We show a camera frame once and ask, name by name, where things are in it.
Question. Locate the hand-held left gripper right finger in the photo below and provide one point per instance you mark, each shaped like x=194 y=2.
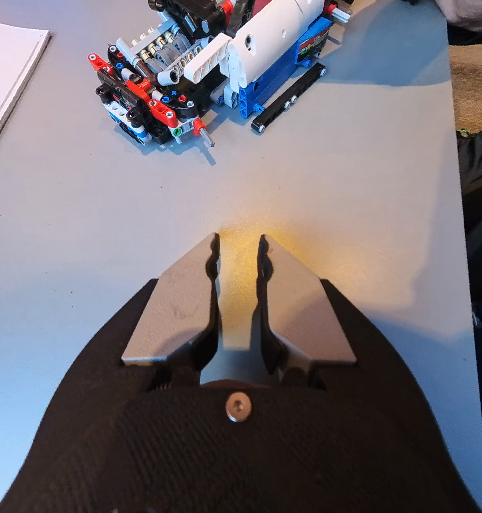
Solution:
x=305 y=316

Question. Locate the person's legs in dark pants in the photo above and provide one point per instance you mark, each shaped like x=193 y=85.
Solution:
x=481 y=180

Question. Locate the long black toy beam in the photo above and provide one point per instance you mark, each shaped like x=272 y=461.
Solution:
x=305 y=82

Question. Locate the flat instruction booklet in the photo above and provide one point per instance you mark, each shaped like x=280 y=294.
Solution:
x=8 y=72

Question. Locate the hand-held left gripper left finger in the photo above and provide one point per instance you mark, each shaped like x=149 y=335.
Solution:
x=169 y=316

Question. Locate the toy brick car model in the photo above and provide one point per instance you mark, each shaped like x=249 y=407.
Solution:
x=273 y=52

